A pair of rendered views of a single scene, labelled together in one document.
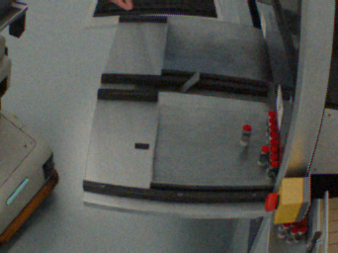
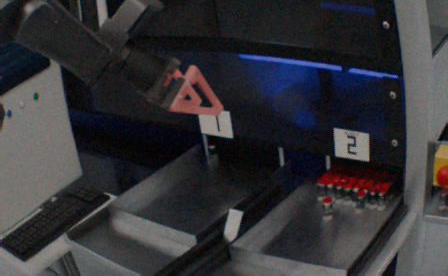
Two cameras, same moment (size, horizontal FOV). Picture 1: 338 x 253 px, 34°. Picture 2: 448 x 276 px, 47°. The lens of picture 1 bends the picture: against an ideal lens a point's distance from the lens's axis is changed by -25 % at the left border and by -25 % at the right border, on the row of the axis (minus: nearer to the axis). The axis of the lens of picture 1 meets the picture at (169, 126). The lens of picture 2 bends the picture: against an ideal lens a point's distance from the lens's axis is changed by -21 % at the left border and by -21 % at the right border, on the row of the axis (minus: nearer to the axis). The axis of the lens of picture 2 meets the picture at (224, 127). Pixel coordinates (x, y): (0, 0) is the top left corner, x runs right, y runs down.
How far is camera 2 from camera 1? 0.97 m
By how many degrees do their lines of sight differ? 46
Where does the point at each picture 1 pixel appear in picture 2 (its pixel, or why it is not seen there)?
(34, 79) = not seen: outside the picture
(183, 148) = (305, 255)
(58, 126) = not seen: outside the picture
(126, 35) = (101, 245)
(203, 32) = (146, 201)
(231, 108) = (279, 215)
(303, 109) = (427, 73)
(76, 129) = not seen: outside the picture
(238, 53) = (201, 191)
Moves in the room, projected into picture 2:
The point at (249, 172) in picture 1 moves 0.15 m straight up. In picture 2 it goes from (364, 220) to (365, 156)
